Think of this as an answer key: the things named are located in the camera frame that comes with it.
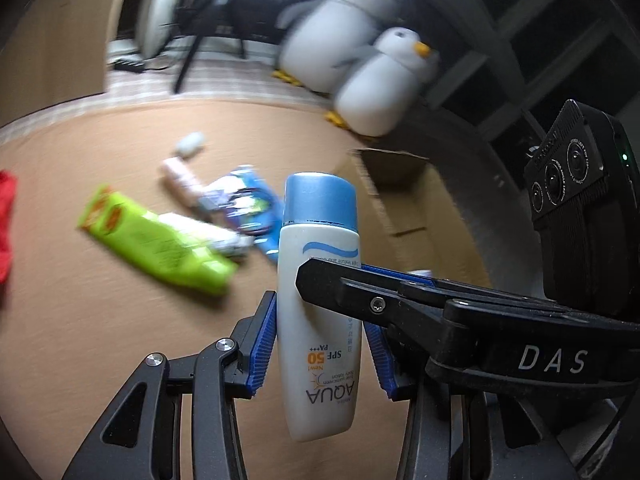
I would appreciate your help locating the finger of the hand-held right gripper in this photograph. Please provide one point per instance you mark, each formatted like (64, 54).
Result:
(350, 295)
(395, 274)

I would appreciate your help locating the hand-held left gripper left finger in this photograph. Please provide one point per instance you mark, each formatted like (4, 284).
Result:
(262, 345)

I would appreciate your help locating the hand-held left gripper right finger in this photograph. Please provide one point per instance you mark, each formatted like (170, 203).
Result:
(382, 360)

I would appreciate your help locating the white sunscreen bottle blue cap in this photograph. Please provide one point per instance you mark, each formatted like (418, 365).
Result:
(315, 240)

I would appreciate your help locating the cardboard box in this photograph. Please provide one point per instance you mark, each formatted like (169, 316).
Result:
(425, 210)

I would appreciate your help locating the green snack packet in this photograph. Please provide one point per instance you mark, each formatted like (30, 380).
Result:
(150, 245)

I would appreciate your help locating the red snack packet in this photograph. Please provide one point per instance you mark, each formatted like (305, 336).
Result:
(6, 225)

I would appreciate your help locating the white tube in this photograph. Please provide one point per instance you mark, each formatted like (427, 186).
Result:
(225, 242)

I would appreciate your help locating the blue printed packet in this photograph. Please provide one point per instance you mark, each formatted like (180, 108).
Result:
(255, 200)

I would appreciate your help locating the brown floor mat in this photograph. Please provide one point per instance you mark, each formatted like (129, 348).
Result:
(100, 350)

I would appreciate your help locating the pink tube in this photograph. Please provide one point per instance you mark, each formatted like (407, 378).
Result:
(182, 180)

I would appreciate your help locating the small penguin plush toy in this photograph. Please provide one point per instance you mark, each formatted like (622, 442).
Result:
(380, 90)

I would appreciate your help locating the small white bottle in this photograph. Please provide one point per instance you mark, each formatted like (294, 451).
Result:
(191, 144)

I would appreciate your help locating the white framed window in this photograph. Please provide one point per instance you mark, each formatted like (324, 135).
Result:
(505, 25)

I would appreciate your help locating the large penguin plush toy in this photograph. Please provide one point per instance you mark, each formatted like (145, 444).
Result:
(330, 30)

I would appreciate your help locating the black tripod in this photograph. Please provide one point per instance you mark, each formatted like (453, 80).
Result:
(192, 45)

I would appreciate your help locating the dark desk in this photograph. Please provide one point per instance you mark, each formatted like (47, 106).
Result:
(260, 0)

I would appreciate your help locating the black power strip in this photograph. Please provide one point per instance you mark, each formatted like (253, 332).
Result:
(127, 64)

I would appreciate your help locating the wooden cabinet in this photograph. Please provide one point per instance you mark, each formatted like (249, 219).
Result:
(60, 35)

